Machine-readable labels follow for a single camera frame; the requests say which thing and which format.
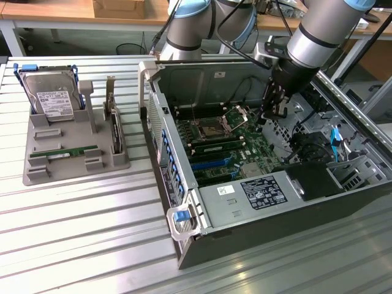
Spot black power wire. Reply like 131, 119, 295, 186
281, 121, 334, 165

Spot blue expansion slot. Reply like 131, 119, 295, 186
190, 159, 228, 173

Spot green motherboard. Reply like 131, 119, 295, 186
174, 104, 284, 187

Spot perforated metal disk bay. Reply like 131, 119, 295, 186
262, 88, 325, 148

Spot black plastic air shroud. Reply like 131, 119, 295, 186
271, 161, 349, 202

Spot black tripod pole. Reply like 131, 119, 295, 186
334, 13, 392, 88

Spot black monitor stand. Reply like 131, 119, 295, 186
363, 7, 382, 23

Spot grey power supply unit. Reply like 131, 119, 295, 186
198, 170, 304, 230

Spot open black PC case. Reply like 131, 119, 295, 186
137, 58, 392, 270

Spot grey equipment cabinet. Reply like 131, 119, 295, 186
338, 80, 392, 125

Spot grey parts rack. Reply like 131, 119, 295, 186
23, 80, 132, 187

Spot CPU socket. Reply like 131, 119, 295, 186
195, 118, 229, 141

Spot metal socket cover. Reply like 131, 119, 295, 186
222, 105, 249, 133

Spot black camera cable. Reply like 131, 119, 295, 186
216, 0, 295, 71

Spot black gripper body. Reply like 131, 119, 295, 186
268, 58, 321, 96

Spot graphics card with bracket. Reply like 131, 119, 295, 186
102, 75, 126, 156

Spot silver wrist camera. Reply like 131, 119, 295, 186
252, 41, 290, 65

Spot black hanging cable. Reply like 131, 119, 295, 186
149, 0, 184, 58

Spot blue data wire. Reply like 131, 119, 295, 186
330, 127, 342, 163

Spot grey chipset heatsink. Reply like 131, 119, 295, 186
241, 163, 262, 178

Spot metal disk bay bracket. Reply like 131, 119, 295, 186
326, 154, 387, 191

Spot brown cardboard box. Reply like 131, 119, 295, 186
92, 0, 145, 18

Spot hard disk blue rails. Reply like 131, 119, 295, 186
13, 62, 86, 123

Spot wooden desk white frame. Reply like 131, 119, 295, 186
0, 0, 171, 58
333, 12, 392, 86

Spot black expansion slot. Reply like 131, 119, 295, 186
193, 170, 233, 181
188, 154, 224, 164

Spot green RAM stick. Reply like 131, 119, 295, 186
192, 138, 243, 155
30, 145, 99, 159

